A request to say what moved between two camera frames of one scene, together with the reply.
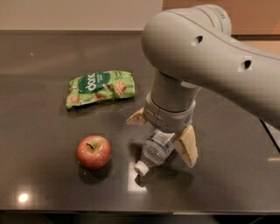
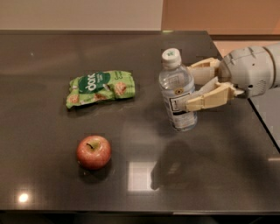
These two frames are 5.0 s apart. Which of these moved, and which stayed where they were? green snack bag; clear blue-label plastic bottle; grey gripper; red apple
Moved: grey gripper; clear blue-label plastic bottle
Stayed: green snack bag; red apple
